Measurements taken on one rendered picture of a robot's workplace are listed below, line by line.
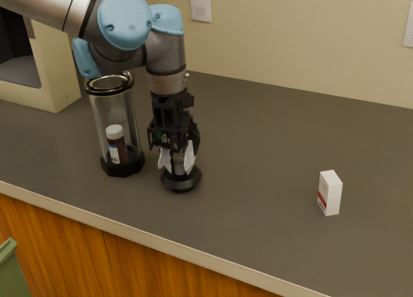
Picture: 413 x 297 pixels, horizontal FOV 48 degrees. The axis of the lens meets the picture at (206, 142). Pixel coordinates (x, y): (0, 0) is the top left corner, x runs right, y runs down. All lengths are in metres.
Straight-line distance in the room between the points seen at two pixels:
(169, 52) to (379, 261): 0.52
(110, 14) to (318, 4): 0.81
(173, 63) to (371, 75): 0.71
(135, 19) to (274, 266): 0.49
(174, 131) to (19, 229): 0.62
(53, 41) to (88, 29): 0.70
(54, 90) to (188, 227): 0.64
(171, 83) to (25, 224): 0.63
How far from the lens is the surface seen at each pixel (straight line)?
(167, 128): 0.89
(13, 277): 0.62
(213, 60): 1.55
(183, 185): 1.01
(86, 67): 0.80
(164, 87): 0.86
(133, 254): 1.09
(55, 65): 1.39
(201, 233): 0.94
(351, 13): 1.35
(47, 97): 1.42
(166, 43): 0.83
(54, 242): 1.28
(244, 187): 1.04
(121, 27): 0.66
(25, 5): 0.70
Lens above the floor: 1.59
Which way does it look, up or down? 33 degrees down
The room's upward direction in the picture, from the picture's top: 4 degrees counter-clockwise
